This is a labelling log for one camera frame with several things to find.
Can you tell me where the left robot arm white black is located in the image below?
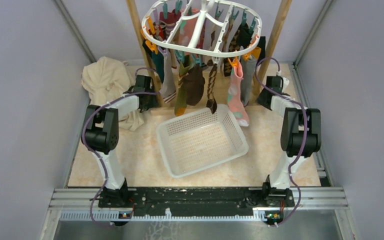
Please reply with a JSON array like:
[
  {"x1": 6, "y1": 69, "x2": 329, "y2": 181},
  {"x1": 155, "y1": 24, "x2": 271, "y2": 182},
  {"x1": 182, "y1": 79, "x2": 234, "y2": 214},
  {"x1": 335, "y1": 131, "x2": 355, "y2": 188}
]
[{"x1": 80, "y1": 75, "x2": 158, "y2": 208}]

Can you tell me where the dark teal sock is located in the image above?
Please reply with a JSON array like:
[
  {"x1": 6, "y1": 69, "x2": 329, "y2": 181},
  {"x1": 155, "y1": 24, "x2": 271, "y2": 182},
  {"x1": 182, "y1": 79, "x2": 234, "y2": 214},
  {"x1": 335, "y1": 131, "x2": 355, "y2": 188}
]
[{"x1": 151, "y1": 51, "x2": 165, "y2": 83}]

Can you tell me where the green striped sock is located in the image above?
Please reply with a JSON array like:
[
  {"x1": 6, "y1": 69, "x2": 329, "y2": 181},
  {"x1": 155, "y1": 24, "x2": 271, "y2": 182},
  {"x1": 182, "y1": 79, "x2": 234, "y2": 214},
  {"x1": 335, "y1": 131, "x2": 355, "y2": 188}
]
[{"x1": 174, "y1": 55, "x2": 194, "y2": 117}]

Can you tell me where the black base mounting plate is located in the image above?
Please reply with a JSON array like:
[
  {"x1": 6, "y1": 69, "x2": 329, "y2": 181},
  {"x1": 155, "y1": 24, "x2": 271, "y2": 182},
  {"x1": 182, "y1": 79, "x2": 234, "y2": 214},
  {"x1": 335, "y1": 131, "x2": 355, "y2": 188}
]
[{"x1": 117, "y1": 187, "x2": 295, "y2": 217}]

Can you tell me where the beige crumpled cloth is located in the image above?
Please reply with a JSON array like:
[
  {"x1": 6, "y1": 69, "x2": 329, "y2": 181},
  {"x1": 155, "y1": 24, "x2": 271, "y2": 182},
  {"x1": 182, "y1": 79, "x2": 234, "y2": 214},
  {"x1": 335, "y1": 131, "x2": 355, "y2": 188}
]
[{"x1": 81, "y1": 56, "x2": 147, "y2": 132}]

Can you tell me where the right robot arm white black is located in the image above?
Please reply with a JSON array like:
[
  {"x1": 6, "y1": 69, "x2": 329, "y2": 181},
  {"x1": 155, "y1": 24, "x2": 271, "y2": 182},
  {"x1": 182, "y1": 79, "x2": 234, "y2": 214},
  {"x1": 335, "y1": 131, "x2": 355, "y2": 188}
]
[{"x1": 257, "y1": 75, "x2": 322, "y2": 207}]

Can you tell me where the grey sock with red stripes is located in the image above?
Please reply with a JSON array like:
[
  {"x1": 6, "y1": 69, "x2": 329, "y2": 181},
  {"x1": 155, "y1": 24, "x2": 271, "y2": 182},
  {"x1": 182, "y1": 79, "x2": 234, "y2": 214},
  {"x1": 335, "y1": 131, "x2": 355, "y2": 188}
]
[{"x1": 159, "y1": 48, "x2": 177, "y2": 103}]

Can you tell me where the brown yellow argyle sock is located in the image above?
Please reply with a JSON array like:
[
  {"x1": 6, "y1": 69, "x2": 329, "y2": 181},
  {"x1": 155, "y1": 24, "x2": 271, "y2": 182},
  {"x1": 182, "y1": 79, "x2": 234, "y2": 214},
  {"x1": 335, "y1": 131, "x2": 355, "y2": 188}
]
[{"x1": 206, "y1": 63, "x2": 218, "y2": 114}]

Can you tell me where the white plastic mesh basket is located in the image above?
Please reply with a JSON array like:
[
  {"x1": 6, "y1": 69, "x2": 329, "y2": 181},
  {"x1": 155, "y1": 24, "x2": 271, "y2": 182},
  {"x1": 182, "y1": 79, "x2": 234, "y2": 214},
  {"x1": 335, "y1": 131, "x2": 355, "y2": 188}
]
[{"x1": 156, "y1": 104, "x2": 249, "y2": 179}]

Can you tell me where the black sock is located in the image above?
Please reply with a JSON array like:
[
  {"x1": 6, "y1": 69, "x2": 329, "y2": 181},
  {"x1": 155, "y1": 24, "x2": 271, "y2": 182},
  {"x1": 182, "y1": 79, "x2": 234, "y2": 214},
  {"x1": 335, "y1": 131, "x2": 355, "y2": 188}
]
[{"x1": 237, "y1": 23, "x2": 266, "y2": 62}]

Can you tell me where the white oval clip hanger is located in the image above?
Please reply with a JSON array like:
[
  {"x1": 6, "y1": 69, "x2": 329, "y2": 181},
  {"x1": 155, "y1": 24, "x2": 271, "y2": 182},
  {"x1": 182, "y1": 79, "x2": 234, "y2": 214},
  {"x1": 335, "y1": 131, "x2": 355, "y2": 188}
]
[{"x1": 140, "y1": 0, "x2": 263, "y2": 59}]

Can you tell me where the pink sock with green patches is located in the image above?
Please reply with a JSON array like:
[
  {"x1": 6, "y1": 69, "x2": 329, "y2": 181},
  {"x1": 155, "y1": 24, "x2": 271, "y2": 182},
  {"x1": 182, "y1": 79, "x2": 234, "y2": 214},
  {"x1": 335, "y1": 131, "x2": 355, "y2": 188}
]
[{"x1": 227, "y1": 58, "x2": 250, "y2": 127}]

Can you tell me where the wooden hanger rack frame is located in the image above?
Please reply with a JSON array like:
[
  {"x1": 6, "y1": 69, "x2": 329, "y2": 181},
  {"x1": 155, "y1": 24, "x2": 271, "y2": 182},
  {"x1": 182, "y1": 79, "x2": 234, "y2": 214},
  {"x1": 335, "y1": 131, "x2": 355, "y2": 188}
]
[{"x1": 125, "y1": 0, "x2": 294, "y2": 109}]

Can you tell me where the plain grey sock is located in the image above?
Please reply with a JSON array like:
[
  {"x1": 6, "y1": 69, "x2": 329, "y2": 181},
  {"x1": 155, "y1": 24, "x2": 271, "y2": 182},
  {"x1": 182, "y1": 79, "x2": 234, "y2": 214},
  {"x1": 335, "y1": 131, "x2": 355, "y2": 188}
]
[{"x1": 240, "y1": 55, "x2": 257, "y2": 107}]

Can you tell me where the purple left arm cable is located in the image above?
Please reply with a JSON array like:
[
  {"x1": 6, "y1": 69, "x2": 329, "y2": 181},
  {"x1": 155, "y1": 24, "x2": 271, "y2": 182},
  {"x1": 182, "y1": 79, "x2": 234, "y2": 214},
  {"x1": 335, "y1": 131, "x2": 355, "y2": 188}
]
[{"x1": 80, "y1": 67, "x2": 160, "y2": 229}]

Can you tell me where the aluminium rail frame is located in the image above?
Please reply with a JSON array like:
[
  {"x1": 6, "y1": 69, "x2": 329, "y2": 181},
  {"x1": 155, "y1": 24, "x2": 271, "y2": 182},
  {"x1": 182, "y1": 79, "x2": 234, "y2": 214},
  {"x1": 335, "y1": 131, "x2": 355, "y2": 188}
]
[{"x1": 40, "y1": 186, "x2": 355, "y2": 240}]

